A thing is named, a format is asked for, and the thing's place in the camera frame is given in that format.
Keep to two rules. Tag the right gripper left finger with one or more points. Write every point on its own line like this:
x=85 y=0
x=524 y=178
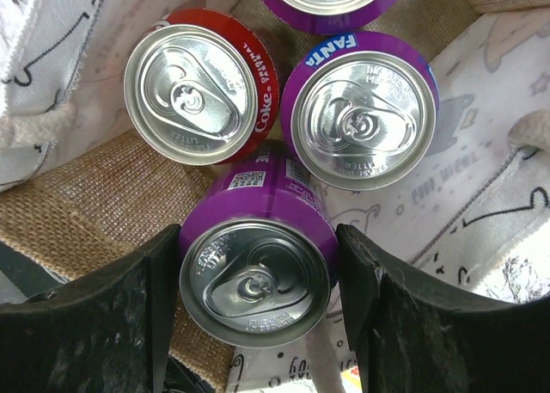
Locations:
x=108 y=331

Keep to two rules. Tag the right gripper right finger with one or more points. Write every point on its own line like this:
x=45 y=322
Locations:
x=412 y=332

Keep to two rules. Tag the purple soda can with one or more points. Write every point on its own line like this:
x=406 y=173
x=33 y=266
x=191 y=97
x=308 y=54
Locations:
x=328 y=17
x=359 y=111
x=259 y=253

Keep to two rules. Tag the red cola can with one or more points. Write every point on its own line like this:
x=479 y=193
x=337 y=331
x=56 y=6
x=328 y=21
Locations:
x=203 y=87

